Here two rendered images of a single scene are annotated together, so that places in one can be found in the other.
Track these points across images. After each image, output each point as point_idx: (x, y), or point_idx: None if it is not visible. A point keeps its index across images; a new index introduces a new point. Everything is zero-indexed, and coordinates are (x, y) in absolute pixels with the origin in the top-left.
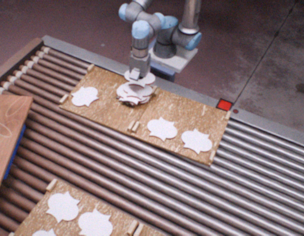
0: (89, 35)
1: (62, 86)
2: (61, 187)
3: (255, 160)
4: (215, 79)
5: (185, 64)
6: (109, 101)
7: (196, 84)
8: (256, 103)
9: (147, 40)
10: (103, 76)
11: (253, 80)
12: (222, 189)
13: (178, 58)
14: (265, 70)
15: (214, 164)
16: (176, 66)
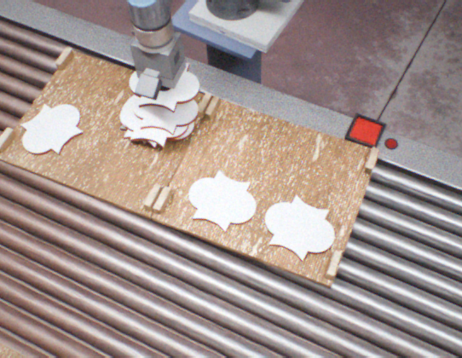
0: None
1: (3, 105)
2: None
3: (434, 264)
4: (360, 31)
5: (279, 31)
6: (106, 135)
7: (318, 46)
8: (444, 81)
9: (163, 7)
10: (93, 75)
11: (439, 30)
12: (356, 342)
13: (263, 18)
14: None
15: (339, 282)
16: (257, 37)
